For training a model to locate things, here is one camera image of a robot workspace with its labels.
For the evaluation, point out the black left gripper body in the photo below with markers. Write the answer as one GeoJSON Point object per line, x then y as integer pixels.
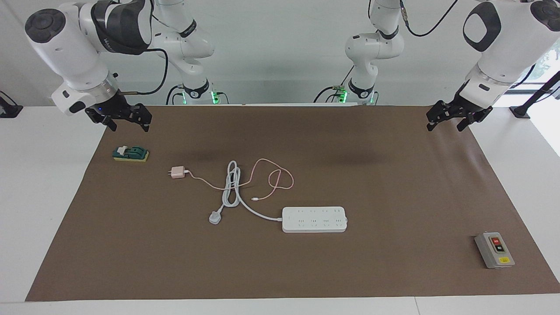
{"type": "Point", "coordinates": [459, 108]}

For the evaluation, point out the brown table mat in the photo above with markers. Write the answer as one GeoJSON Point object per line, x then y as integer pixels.
{"type": "Point", "coordinates": [280, 271]}

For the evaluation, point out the grey on-off switch box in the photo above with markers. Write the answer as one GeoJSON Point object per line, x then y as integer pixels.
{"type": "Point", "coordinates": [494, 251]}

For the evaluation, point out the pink charger block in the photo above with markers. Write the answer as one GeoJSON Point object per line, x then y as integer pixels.
{"type": "Point", "coordinates": [177, 172]}

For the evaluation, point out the green circuit board module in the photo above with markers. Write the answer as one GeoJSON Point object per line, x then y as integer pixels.
{"type": "Point", "coordinates": [131, 154]}

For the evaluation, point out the black clamp stand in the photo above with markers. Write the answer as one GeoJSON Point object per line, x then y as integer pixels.
{"type": "Point", "coordinates": [523, 111]}
{"type": "Point", "coordinates": [8, 109]}

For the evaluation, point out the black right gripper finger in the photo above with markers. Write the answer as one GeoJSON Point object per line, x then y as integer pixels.
{"type": "Point", "coordinates": [110, 121]}
{"type": "Point", "coordinates": [143, 114]}

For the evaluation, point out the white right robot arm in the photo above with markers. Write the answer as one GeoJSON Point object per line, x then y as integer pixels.
{"type": "Point", "coordinates": [65, 48]}

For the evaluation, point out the white power strip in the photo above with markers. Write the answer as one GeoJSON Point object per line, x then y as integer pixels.
{"type": "Point", "coordinates": [314, 219]}

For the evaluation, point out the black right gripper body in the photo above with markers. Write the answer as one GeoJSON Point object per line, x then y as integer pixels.
{"type": "Point", "coordinates": [111, 109]}

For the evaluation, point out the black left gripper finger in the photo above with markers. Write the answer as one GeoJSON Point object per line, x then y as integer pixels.
{"type": "Point", "coordinates": [438, 113]}
{"type": "Point", "coordinates": [477, 116]}

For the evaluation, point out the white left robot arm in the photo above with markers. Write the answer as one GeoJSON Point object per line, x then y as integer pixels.
{"type": "Point", "coordinates": [503, 43]}

